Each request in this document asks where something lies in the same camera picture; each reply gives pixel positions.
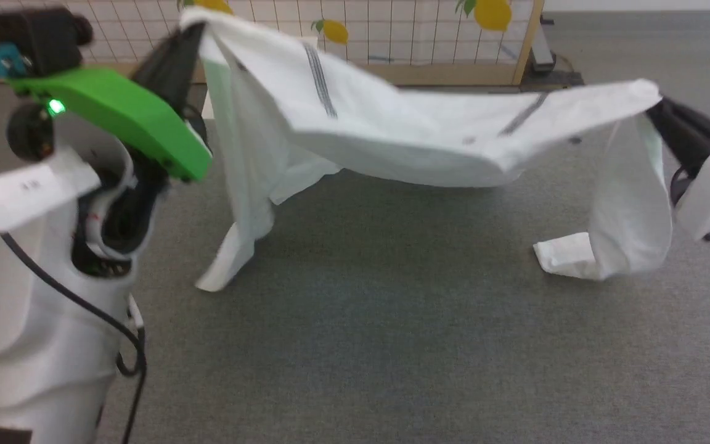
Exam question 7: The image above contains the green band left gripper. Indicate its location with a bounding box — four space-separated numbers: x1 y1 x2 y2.
9 22 213 183

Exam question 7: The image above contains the white garment with grey stitching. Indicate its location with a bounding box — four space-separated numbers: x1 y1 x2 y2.
179 6 677 292

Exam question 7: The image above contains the black floor plate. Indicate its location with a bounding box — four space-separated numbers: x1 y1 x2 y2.
518 68 585 88

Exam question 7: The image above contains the grey metal partition foot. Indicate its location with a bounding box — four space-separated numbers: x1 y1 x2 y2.
530 15 557 72

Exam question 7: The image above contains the white paper label tag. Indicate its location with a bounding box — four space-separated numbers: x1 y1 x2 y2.
0 148 102 232

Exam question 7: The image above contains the lemon print grid partition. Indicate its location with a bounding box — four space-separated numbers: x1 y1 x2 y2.
0 0 545 88

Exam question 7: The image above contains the grey fabric upholstered platform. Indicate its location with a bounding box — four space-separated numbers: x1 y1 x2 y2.
93 83 710 444

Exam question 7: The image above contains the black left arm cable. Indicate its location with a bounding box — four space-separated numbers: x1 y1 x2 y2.
0 157 148 444

